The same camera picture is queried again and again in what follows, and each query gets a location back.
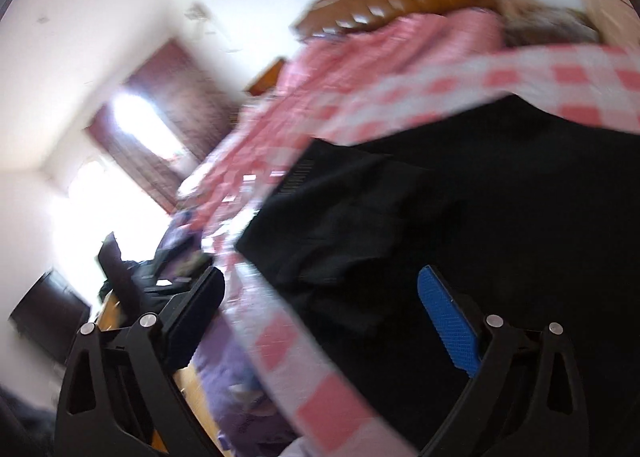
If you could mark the floral covered nightstand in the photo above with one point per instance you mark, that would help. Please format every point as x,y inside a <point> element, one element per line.
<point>545,25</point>

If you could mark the wooden nightstand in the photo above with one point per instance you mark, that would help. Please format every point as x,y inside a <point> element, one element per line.
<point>267,79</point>

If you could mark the wooden dresser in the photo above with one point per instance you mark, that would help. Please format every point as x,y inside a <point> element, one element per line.
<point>176,429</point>

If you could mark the dark clothes pile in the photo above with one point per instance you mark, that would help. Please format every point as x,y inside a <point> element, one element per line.
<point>173,269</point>

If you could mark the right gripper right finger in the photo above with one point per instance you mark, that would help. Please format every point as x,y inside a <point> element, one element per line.
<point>455,332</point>

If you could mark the black pants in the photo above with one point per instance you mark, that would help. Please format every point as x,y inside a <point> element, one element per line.
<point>519,213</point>

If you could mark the pink checkered bed sheet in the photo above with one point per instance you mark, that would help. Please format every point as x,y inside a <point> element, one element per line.
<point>587,84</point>

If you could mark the pink quilt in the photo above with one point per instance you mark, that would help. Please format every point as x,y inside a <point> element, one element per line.
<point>348,62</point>

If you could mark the black television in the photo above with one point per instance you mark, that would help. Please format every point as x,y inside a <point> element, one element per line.
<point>50,314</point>

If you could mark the purple floral blanket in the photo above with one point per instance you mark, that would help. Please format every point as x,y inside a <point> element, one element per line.
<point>224,392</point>

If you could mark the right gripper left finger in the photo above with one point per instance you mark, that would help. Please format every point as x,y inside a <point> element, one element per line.
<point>187,316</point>

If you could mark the dark patterned curtain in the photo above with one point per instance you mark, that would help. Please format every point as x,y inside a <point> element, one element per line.
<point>163,121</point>

